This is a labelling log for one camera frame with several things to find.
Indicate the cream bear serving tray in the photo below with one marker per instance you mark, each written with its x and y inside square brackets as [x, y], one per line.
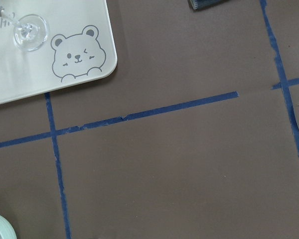
[79, 48]

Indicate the grey folded cloth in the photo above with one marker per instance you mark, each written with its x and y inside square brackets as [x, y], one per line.
[204, 4]

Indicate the clear wine glass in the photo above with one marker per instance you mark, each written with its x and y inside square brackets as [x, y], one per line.
[30, 31]

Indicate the green bowl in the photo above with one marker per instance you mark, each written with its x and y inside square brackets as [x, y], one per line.
[6, 229]

